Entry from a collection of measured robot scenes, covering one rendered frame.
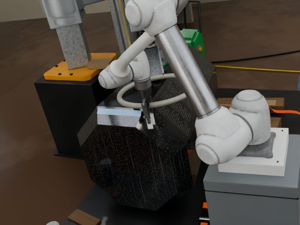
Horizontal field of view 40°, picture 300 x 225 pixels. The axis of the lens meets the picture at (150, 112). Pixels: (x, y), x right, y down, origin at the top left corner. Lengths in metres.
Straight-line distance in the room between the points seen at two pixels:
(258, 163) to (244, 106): 0.26
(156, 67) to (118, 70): 0.79
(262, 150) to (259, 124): 0.15
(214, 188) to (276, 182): 0.27
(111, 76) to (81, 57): 1.47
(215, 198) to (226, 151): 0.35
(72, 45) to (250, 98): 2.01
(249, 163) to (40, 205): 1.97
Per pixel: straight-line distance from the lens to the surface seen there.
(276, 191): 1.80
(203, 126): 1.62
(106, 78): 2.00
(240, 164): 1.82
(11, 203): 3.51
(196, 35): 4.41
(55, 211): 3.23
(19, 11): 9.77
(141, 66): 2.09
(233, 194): 1.85
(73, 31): 3.39
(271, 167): 1.81
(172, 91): 2.73
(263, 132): 1.80
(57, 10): 3.28
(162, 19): 1.56
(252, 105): 1.72
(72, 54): 3.45
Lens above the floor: 1.94
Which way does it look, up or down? 28 degrees down
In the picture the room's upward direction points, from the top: 12 degrees counter-clockwise
